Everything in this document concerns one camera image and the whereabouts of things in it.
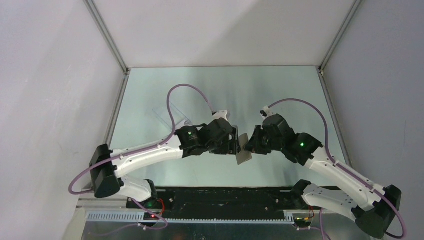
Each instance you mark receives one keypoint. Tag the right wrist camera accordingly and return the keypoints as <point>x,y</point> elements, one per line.
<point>266,112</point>

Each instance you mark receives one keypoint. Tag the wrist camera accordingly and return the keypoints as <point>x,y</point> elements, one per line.
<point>221,114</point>
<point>266,112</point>

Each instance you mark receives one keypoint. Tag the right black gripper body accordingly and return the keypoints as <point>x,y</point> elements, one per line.
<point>272,144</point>

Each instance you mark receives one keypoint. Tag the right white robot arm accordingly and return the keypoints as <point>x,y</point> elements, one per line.
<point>370,205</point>

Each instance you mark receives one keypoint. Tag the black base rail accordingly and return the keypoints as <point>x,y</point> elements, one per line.
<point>226,203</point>

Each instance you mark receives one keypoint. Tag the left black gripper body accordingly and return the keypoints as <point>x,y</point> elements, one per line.
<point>224,147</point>

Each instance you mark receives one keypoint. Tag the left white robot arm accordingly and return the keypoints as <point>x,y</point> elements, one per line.
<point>110,169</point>

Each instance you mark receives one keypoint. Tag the grey felt card holder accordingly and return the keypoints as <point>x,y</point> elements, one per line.
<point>243,155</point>

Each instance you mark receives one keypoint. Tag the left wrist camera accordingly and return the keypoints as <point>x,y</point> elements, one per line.
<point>221,114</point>

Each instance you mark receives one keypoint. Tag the beige chair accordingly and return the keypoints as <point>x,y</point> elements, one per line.
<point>76,226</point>

